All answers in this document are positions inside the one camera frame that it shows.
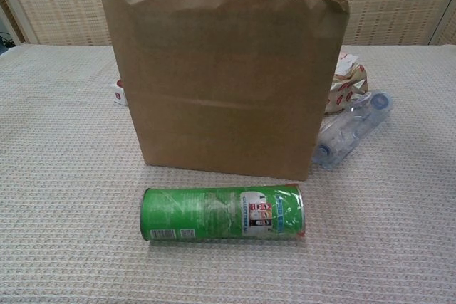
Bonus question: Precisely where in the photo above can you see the gold foil bag red lips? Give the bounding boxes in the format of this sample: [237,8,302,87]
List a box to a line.
[326,64,370,116]

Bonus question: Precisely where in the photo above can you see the clear plastic water bottle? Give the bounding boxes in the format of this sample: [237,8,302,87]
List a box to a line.
[313,89,395,170]

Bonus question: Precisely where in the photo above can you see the green chips can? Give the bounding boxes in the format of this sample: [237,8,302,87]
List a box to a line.
[139,182,307,243]

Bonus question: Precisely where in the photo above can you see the pink white wet wipes pack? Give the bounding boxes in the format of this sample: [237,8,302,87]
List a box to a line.
[336,51,360,76]

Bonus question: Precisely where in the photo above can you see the brown paper bag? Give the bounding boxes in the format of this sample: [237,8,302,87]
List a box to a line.
[98,0,350,182]

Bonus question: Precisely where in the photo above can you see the red white toothpaste box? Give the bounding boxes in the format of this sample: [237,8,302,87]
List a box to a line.
[110,78,128,106]

